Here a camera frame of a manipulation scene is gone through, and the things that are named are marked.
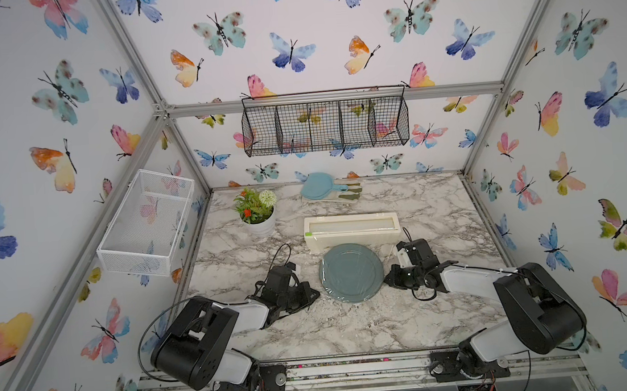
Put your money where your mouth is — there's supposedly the cream plastic wrap dispenser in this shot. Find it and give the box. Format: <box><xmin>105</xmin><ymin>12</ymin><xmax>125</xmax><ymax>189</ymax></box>
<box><xmin>303</xmin><ymin>212</ymin><xmax>403</xmax><ymax>254</ymax></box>

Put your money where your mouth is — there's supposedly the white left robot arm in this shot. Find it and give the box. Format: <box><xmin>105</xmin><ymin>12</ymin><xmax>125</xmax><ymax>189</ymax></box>
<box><xmin>150</xmin><ymin>262</ymin><xmax>321</xmax><ymax>391</ymax></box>

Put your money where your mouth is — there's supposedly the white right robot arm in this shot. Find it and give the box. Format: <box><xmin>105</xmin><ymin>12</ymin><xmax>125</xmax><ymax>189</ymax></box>
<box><xmin>384</xmin><ymin>239</ymin><xmax>587</xmax><ymax>383</ymax></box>

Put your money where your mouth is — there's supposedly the white pot with plant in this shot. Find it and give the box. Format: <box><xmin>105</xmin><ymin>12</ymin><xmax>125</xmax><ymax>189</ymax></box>
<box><xmin>234</xmin><ymin>187</ymin><xmax>278</xmax><ymax>237</ymax></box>

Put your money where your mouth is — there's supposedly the light blue dustpan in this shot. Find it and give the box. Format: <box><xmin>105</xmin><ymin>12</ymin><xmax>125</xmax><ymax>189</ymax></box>
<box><xmin>301</xmin><ymin>172</ymin><xmax>349</xmax><ymax>200</ymax></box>

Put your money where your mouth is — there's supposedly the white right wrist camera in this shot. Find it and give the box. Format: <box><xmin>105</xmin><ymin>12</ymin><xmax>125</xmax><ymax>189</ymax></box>
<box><xmin>397</xmin><ymin>247</ymin><xmax>413</xmax><ymax>269</ymax></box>

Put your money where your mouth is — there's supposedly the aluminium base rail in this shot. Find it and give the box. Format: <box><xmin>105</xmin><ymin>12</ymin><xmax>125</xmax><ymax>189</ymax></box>
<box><xmin>138</xmin><ymin>348</ymin><xmax>588</xmax><ymax>391</ymax></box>

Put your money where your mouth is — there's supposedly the white mesh wall basket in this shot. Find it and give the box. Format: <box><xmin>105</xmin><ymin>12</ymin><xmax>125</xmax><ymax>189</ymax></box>
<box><xmin>96</xmin><ymin>169</ymin><xmax>195</xmax><ymax>277</ymax></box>

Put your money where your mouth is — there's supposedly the black wire wall basket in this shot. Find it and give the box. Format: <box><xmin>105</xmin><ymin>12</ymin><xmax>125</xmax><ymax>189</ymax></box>
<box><xmin>236</xmin><ymin>84</ymin><xmax>411</xmax><ymax>157</ymax></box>

